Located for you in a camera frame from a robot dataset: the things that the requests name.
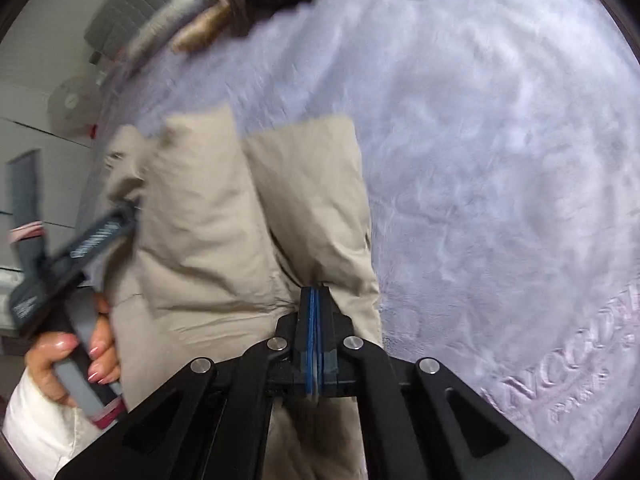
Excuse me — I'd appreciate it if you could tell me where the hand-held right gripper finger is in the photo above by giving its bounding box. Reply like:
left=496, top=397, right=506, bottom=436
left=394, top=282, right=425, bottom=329
left=316, top=285, right=576, bottom=480
left=55, top=285, right=317, bottom=480

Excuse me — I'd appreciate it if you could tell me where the tan and white striped cloth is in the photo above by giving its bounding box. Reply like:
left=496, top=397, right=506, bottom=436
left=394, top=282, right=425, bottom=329
left=172, top=0, right=251, bottom=53

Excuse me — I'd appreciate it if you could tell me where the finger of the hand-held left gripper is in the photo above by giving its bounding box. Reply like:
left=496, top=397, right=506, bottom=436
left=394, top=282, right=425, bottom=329
left=111, top=196, right=143, bottom=235

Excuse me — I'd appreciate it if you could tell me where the grey quilted headboard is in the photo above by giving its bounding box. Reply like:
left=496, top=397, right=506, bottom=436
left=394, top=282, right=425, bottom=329
left=85, top=0, right=201, bottom=61

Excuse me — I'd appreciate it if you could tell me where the person's left forearm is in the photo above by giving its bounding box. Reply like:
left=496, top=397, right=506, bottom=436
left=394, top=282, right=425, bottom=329
left=0, top=372, right=101, bottom=480

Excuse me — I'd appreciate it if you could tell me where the beige puffer jacket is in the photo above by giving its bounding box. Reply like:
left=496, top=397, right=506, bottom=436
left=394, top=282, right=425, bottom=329
left=95, top=105, right=383, bottom=480

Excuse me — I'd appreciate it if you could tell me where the lavender fleece blanket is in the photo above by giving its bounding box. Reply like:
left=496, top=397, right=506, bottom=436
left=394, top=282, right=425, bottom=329
left=75, top=0, right=640, bottom=480

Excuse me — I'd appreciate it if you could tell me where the grey striped pillow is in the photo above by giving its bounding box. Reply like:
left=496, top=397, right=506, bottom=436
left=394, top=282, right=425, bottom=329
left=125, top=0, right=221, bottom=66

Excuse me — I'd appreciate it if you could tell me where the white floor fan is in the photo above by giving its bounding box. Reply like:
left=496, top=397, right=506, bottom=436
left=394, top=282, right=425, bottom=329
left=49, top=76, right=101, bottom=138

